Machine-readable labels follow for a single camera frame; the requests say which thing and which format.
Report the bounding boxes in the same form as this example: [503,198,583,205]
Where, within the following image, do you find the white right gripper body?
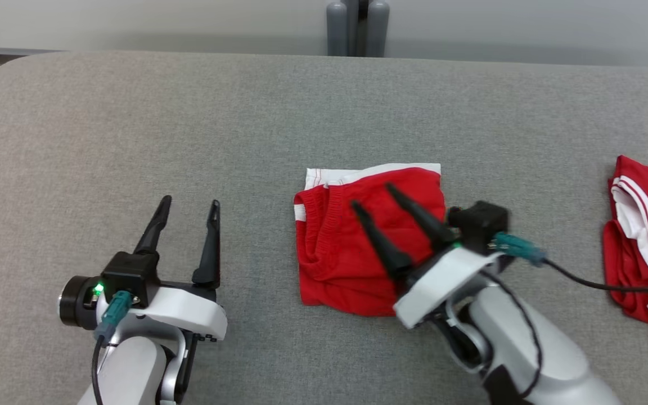
[394,246,506,330]

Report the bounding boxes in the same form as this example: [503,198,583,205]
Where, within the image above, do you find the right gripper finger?
[351,201,413,280]
[386,182,457,255]

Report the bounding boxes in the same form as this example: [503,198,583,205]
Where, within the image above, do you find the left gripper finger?
[191,199,222,286]
[132,195,173,255]

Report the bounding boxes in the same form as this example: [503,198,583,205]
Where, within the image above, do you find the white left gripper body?
[58,275,228,341]

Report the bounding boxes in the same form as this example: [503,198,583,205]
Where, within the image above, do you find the red shorts with white stripes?
[293,163,447,317]

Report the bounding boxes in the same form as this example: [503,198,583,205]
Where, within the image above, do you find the red basketball jersey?
[602,155,648,351]

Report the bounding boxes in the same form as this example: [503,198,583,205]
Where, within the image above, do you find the left cable with teal plug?
[92,290,134,405]

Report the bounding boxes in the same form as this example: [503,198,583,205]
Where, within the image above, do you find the cable with teal plug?
[492,232,648,293]
[92,290,134,405]

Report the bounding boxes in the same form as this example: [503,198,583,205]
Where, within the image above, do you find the right cable with teal plug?
[492,232,648,293]

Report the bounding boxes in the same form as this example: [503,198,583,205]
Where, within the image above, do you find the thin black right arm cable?
[481,269,544,397]

